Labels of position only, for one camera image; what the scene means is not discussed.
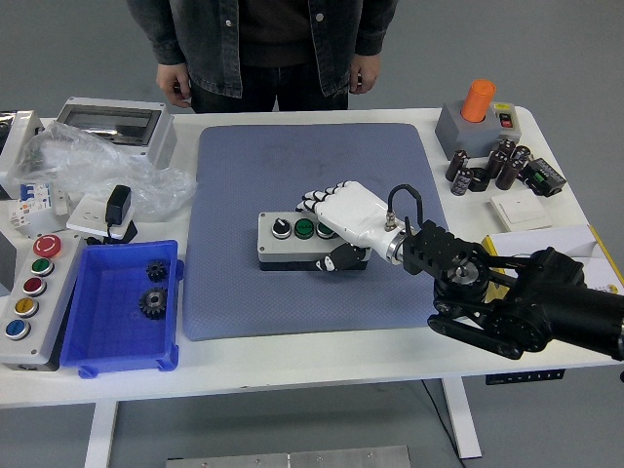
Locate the white plastic enclosure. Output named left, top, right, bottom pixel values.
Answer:
left=0, top=109, right=46, bottom=196

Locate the white table leg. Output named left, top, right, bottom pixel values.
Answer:
left=83, top=402, right=121, bottom=468
left=441, top=377, right=484, bottom=459

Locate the grey block base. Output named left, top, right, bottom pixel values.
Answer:
left=434, top=99, right=503, bottom=160

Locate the white wall switch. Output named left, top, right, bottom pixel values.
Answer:
left=488, top=189, right=554, bottom=231

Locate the black cable under table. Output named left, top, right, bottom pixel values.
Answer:
left=421, top=379, right=464, bottom=459

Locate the white red rocker switch box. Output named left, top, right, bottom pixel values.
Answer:
left=491, top=101, right=522, bottom=140

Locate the black table control panel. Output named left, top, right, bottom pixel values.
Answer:
left=485, top=370, right=566, bottom=385

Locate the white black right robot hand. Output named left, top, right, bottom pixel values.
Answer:
left=294, top=179, right=409, bottom=273

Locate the black module green terminal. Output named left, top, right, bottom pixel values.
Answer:
left=524, top=155, right=568, bottom=198

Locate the person's right hand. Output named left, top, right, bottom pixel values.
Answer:
left=155, top=61, right=193, bottom=108

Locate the yellow white carton box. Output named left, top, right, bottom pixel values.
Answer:
left=481, top=224, right=624, bottom=297

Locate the clear plastic bag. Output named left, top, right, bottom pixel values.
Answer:
left=14, top=120, right=199, bottom=218

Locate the white wall socket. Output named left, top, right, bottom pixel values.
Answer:
left=65, top=194, right=136, bottom=235

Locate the grey distribution box clear lid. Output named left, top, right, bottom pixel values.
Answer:
left=54, top=96, right=176, bottom=170

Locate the white circuit breaker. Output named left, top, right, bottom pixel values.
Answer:
left=8, top=180, right=56, bottom=229

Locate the grey four-control button box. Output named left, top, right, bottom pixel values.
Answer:
left=256, top=210, right=371, bottom=273

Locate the grey five-button control box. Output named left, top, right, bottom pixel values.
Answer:
left=0, top=232, right=87, bottom=372

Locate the orange cylinder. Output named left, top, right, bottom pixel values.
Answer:
left=461, top=79, right=497, bottom=124

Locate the black power adapter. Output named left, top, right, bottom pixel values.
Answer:
left=104, top=183, right=133, bottom=228

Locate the blue plastic bin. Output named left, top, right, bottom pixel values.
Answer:
left=58, top=238, right=185, bottom=379

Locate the blue-grey padded mat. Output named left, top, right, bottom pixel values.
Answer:
left=182, top=122, right=448, bottom=342

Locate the person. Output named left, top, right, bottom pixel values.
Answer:
left=126, top=0, right=399, bottom=114

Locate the large black gear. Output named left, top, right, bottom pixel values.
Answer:
left=137, top=286, right=170, bottom=322

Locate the black adapter cord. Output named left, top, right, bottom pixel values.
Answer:
left=85, top=221, right=140, bottom=246

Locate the person's left hand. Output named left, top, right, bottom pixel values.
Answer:
left=349, top=52, right=387, bottom=95

